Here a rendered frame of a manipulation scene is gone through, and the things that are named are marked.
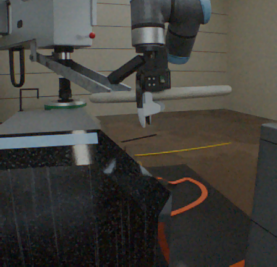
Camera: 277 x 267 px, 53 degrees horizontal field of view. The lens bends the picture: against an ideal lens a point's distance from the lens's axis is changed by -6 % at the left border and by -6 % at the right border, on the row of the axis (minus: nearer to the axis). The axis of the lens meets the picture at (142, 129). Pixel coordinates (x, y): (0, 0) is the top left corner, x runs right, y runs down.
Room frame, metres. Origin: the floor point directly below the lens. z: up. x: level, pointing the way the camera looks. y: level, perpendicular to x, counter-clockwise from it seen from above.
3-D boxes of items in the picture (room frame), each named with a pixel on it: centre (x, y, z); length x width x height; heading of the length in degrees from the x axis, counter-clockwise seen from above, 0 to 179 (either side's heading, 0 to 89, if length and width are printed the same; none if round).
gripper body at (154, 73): (0.79, -0.03, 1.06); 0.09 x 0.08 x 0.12; 75
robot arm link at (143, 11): (0.80, -0.02, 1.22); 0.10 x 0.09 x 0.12; 103
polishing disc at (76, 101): (1.47, 0.40, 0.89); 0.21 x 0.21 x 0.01
